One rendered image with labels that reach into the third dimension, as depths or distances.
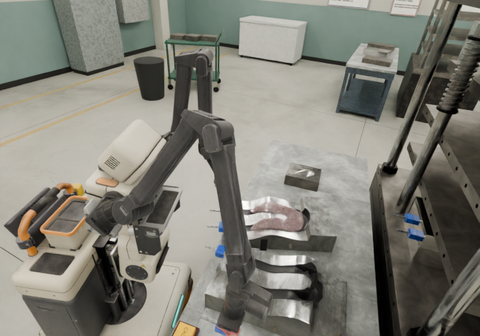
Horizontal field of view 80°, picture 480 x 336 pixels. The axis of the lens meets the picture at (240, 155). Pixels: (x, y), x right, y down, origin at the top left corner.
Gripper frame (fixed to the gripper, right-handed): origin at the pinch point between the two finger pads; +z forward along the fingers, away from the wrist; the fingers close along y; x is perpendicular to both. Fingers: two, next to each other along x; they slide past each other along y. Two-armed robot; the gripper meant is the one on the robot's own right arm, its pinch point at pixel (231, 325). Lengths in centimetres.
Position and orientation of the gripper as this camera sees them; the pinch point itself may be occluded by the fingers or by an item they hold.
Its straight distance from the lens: 102.9
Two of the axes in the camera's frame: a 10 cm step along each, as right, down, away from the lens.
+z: -0.8, 8.3, 5.5
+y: 3.3, -5.0, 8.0
